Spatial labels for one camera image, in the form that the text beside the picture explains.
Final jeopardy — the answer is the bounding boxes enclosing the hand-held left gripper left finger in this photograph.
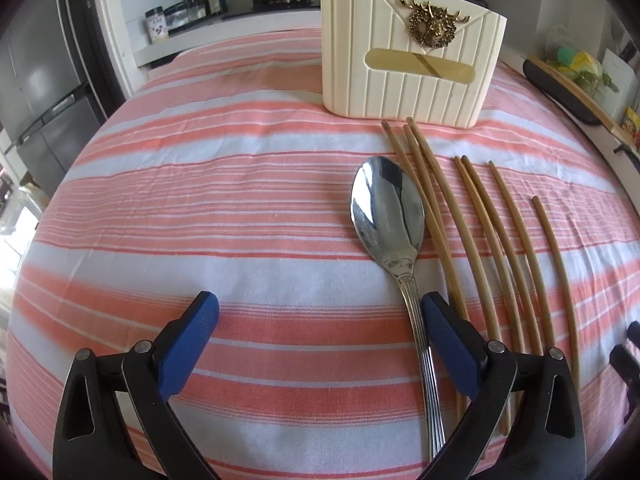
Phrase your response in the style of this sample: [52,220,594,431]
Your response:
[52,291,221,480]

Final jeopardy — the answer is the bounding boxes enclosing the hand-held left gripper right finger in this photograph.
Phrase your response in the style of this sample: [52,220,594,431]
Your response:
[421,291,587,480]

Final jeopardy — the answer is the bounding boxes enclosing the wooden chopstick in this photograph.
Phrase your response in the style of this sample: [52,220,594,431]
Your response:
[407,117,506,348]
[381,121,471,423]
[531,196,581,393]
[488,161,557,351]
[461,155,545,356]
[402,125,511,436]
[453,157,528,356]

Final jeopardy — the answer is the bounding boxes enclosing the steel spoon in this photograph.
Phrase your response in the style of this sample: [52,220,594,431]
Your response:
[350,156,447,463]

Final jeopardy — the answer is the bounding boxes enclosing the cream ribbed utensil holder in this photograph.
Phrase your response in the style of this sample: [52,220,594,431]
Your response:
[320,0,508,128]

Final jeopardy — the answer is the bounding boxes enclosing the pink white striped tablecloth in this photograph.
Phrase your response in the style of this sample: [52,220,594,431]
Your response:
[5,27,640,480]

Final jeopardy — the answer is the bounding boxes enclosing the yellow snack packet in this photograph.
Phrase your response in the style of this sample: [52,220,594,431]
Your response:
[620,107,640,148]

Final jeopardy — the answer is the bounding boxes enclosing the wooden cutting board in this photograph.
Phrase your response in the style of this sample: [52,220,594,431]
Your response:
[527,55,633,146]

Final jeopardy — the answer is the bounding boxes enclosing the black oblong board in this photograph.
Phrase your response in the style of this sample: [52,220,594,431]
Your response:
[522,59,603,126]

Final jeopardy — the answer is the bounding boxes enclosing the yellow sponge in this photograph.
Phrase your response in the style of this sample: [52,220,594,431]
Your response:
[572,50,603,78]

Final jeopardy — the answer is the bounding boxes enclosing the white kitchen counter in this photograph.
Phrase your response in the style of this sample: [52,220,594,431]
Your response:
[135,7,323,68]

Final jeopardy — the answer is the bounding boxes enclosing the grey refrigerator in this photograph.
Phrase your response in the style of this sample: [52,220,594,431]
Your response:
[0,0,108,186]

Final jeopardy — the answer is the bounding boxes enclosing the black-lidded spice jar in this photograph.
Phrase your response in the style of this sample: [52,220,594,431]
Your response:
[145,6,168,45]

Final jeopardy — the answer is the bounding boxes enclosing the clear plastic container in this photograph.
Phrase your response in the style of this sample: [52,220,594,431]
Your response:
[164,2,207,28]

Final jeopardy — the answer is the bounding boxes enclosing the black gas cooktop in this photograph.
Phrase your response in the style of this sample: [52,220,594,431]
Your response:
[222,0,321,21]

